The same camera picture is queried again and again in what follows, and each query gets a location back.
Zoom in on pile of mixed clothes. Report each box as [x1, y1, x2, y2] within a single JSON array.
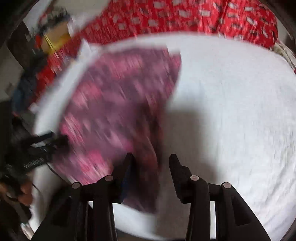
[[34, 6, 70, 36]]

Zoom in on dark clothes heap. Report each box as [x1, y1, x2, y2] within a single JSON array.
[[11, 55, 47, 114]]

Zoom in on white quilted bed cover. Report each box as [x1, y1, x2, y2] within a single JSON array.
[[34, 34, 295, 240]]

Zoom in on person's left hand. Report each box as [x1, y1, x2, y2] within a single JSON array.
[[1, 180, 33, 207]]

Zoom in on maroon floral patterned cloth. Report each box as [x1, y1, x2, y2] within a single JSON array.
[[52, 48, 182, 213]]

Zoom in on red feather patterned blanket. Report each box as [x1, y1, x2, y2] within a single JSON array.
[[31, 0, 278, 102]]

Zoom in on yellow cardboard box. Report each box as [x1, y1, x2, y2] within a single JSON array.
[[41, 22, 71, 54]]

